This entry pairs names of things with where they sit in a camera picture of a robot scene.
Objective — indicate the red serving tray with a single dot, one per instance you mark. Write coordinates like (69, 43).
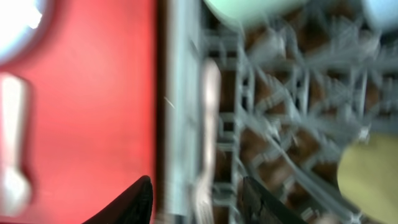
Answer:
(91, 127)

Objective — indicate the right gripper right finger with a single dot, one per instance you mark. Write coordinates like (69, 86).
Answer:
(261, 207)

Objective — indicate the yellow plastic cup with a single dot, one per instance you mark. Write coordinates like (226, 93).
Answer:
(367, 177)

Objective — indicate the light blue plate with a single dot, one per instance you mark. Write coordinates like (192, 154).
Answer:
(23, 23)

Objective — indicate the light blue small bowl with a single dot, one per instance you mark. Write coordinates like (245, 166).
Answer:
(381, 15)

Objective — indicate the white plastic fork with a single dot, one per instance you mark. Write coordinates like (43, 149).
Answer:
(202, 196)

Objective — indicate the white plastic spoon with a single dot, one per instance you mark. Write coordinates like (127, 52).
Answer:
(16, 189)

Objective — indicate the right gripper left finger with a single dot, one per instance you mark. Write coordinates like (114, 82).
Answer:
(133, 206)

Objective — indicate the grey dishwasher rack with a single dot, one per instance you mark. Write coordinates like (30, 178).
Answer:
(296, 91)

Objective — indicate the mint green bowl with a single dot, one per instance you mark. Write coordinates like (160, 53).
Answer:
(238, 14)

